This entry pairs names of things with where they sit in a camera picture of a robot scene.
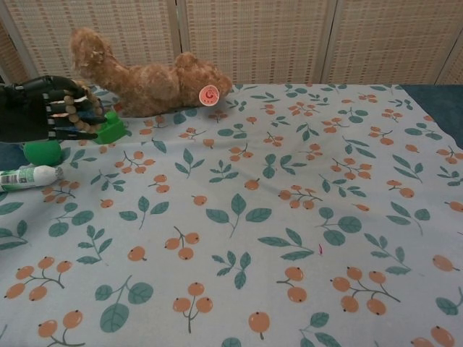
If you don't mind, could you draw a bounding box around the green ball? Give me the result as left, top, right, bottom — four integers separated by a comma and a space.
23, 140, 63, 168

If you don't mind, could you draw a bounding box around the brown teddy bear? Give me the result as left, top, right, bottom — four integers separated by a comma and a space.
68, 27, 234, 119

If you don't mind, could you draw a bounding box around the white green tube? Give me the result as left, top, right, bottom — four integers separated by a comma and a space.
0, 165, 65, 194

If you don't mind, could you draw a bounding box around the woven bamboo screen panel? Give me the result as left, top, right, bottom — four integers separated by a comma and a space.
180, 0, 336, 86
7, 0, 184, 87
437, 53, 463, 86
0, 0, 30, 86
321, 0, 463, 86

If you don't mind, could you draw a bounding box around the green toy building block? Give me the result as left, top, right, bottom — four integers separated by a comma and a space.
94, 111, 126, 145

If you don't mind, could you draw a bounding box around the floral leaf fruit tablecloth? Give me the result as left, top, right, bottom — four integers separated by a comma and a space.
0, 83, 463, 347

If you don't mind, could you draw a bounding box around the wooden bead bracelet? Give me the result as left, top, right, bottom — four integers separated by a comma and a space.
59, 82, 106, 137

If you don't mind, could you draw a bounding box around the round red hang tag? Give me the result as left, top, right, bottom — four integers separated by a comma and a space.
198, 84, 221, 107

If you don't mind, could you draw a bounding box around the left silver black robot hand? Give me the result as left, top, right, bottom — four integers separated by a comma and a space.
0, 74, 109, 142

